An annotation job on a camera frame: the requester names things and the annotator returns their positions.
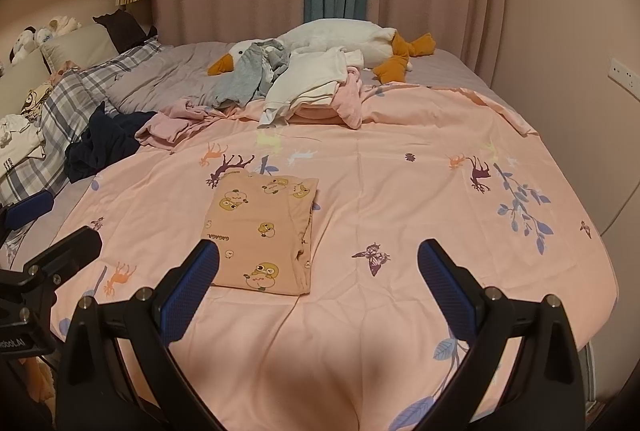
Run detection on crumpled white cloth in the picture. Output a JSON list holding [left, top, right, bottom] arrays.
[[0, 114, 31, 145]]

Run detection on pink doll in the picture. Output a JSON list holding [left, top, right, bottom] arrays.
[[49, 60, 82, 78]]

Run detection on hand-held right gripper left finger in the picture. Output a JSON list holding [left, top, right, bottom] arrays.
[[54, 241, 221, 431]]

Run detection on crumpled pink garment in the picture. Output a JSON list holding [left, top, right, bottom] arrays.
[[134, 98, 252, 148]]

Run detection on grey garment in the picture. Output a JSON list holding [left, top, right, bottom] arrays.
[[214, 38, 292, 110]]

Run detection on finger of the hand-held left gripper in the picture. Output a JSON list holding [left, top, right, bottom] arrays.
[[22, 226, 103, 298], [0, 190, 55, 233]]

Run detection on pink duck print shirt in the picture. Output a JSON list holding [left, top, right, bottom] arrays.
[[200, 171, 321, 297]]

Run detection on folded white shirt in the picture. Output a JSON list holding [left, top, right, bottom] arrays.
[[0, 126, 47, 180]]

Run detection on grey quilt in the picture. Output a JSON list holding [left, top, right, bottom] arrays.
[[104, 42, 242, 113]]

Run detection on small plaid pillow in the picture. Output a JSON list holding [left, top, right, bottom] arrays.
[[94, 36, 167, 78]]

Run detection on black pillow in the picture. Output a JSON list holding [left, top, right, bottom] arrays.
[[92, 8, 157, 55]]

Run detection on pink animal print blanket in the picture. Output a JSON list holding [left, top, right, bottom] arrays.
[[47, 84, 619, 431]]

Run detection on owl print cushion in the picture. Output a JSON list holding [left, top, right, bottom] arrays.
[[20, 84, 54, 118]]

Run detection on navy garment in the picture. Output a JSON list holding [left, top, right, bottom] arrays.
[[64, 101, 159, 185]]

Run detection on white wall socket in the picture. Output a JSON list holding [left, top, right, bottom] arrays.
[[607, 56, 640, 94]]

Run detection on white goose plush toy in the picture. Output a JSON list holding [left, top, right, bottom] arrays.
[[207, 18, 437, 85]]

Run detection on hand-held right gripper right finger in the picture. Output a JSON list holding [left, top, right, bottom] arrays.
[[417, 239, 586, 431]]

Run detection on black and white plush toy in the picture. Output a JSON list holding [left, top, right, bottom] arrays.
[[9, 26, 39, 65]]

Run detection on beige plush toy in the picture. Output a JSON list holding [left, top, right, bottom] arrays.
[[34, 14, 84, 45]]

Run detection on beige headboard cushion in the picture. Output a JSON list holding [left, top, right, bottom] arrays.
[[39, 21, 122, 73], [0, 48, 52, 115]]

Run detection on white garment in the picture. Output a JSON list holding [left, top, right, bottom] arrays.
[[259, 46, 366, 128]]

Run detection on folded pink garment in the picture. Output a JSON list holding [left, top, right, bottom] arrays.
[[294, 66, 367, 130]]

